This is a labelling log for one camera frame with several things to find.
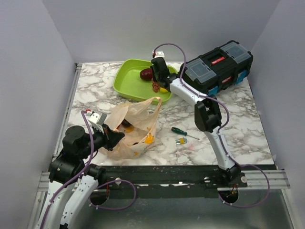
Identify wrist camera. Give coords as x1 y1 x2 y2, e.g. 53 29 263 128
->
152 50 165 59
85 109 107 133

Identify green plastic tray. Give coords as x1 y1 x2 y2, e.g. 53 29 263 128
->
113 59 172 104

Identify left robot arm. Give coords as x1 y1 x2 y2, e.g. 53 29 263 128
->
36 125 125 229

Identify yellow fake mango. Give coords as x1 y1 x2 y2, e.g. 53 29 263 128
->
160 88 168 94

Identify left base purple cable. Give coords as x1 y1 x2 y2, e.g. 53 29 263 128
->
88 179 137 211

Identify hex key set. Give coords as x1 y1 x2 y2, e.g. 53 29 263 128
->
175 137 187 145

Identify black toolbox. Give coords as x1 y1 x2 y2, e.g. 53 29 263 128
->
182 40 253 95

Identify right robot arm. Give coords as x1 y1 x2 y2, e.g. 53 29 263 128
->
151 57 241 187

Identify red fake apple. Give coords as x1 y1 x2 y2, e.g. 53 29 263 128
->
140 68 153 82

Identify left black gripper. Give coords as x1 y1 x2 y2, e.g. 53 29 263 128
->
80 123 125 159

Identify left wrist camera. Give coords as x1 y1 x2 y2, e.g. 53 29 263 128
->
85 109 107 133

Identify orange plastic bag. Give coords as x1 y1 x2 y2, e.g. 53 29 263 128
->
99 97 162 160

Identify red fake grapes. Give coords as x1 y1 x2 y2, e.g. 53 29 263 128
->
152 81 160 93

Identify green handled screwdriver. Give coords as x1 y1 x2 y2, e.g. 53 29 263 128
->
171 127 199 140

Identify black mounting rail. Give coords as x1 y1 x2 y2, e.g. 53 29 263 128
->
95 164 248 200

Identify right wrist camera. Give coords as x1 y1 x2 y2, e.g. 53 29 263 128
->
152 50 165 59

